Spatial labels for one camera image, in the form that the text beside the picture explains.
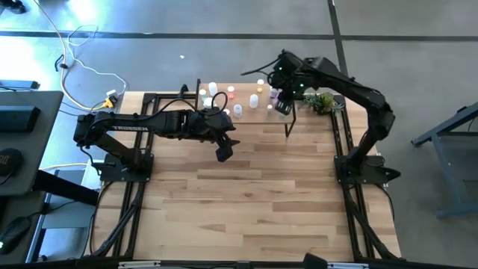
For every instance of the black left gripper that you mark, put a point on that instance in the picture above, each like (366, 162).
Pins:
(218, 125)

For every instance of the black floor object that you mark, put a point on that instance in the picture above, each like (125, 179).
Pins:
(13, 5)

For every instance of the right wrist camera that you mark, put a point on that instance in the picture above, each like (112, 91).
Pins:
(289, 60)

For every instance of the blue-grey metal table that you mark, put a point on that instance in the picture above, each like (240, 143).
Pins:
(446, 172)

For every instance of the white melatonin bottle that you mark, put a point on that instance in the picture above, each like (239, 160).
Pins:
(273, 98)

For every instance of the small pill vial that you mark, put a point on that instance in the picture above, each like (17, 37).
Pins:
(269, 108)

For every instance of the black box device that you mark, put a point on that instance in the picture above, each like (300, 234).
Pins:
(18, 119)

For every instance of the black round device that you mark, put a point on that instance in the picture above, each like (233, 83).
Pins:
(9, 162)

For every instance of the yellow plug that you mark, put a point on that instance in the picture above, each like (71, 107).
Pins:
(108, 102)

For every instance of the flat black device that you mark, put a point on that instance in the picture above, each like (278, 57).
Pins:
(18, 84)

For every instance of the green potted plant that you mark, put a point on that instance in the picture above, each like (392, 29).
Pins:
(322, 102)

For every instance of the yellow pill vial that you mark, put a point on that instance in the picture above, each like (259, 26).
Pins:
(260, 85)

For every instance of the white bottle blue label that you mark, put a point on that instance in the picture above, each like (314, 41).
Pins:
(208, 102)

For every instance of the black computer mouse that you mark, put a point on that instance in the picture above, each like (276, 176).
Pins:
(15, 233)

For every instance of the silver bracket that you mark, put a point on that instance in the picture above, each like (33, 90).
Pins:
(139, 264)
(347, 265)

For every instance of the white power adapter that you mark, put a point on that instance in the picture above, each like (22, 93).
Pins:
(111, 93)

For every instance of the black beam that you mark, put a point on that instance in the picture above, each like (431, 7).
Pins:
(63, 187)

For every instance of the clear pill vial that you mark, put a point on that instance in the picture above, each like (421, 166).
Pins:
(237, 110)

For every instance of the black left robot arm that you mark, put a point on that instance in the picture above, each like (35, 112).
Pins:
(149, 127)

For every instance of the grey floor panel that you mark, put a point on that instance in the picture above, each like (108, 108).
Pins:
(71, 214)

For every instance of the wooden shelf black frame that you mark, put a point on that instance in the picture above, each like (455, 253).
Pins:
(242, 89)

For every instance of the black table frame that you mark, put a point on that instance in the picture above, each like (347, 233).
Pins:
(168, 96)

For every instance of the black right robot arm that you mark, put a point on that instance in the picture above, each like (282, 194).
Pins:
(373, 108)

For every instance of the teal pill vial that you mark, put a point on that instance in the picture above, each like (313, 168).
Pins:
(202, 92)

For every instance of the grey desk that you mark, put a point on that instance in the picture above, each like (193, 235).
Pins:
(41, 130)

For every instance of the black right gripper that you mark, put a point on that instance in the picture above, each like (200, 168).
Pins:
(291, 84)

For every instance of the plain white bottle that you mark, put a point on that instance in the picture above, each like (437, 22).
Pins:
(213, 89)

